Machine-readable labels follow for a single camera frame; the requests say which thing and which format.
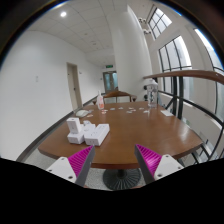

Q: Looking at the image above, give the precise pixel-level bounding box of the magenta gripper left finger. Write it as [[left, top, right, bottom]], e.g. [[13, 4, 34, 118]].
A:
[[47, 146, 95, 187]]

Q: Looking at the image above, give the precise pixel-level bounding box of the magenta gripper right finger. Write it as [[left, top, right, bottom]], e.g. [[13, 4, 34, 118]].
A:
[[134, 144, 183, 184]]

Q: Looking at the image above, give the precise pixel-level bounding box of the white charger plug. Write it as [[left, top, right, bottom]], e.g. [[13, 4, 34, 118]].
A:
[[67, 118, 82, 134]]

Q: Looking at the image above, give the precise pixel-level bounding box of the white adapter block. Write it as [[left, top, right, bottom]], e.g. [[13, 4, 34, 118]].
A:
[[67, 132, 84, 144]]

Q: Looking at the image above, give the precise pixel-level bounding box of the white power strip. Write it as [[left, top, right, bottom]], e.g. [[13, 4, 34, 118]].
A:
[[84, 124, 110, 146]]

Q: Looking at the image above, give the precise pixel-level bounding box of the white tray on table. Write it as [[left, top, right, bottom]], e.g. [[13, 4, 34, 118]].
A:
[[75, 110, 89, 118]]

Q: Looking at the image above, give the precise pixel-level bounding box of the white paper sheet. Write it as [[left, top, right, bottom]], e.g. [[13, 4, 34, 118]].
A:
[[160, 110, 174, 116]]

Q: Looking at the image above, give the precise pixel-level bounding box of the hand sanitizer bottle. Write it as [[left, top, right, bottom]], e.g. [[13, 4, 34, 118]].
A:
[[97, 90, 104, 110]]

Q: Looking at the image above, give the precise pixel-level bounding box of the wooden handrail with black railing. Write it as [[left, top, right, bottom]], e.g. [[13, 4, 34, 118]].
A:
[[143, 69, 224, 165]]

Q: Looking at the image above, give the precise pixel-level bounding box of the clear water bottle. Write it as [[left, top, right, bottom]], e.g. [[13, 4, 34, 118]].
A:
[[147, 79, 158, 108]]

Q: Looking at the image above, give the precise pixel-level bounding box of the beige door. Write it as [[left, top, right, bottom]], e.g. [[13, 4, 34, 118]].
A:
[[67, 63, 82, 110]]

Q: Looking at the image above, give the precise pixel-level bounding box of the glass double door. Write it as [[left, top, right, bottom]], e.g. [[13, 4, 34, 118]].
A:
[[103, 71, 118, 93]]

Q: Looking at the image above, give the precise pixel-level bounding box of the black table pedestal base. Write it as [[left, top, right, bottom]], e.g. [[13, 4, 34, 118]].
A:
[[103, 169, 141, 191]]

